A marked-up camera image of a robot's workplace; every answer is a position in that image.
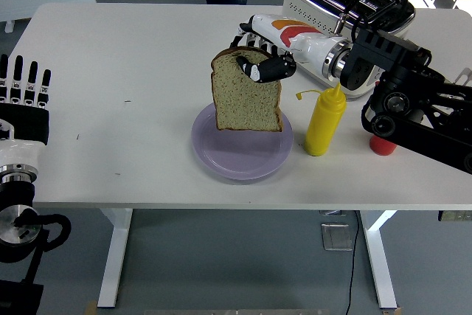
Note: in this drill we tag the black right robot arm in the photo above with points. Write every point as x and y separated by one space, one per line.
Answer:
405 108

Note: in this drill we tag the white table leg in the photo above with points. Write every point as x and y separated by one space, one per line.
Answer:
380 256
116 256

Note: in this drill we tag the slice of brown bread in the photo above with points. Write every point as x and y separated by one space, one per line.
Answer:
243 104

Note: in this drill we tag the metal toast rack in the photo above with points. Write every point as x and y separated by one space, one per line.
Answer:
465 77

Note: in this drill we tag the yellow squeeze bottle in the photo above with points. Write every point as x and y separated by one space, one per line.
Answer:
324 123

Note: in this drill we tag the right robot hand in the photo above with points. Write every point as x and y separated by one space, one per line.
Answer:
295 40

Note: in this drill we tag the red squeeze bottle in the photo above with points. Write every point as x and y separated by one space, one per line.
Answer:
381 147

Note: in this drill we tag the metal floor socket plate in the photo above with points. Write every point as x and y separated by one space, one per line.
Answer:
336 237

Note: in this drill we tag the purple round plate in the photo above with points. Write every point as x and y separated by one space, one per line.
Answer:
239 156

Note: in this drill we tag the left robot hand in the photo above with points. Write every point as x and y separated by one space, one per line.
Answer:
22 123

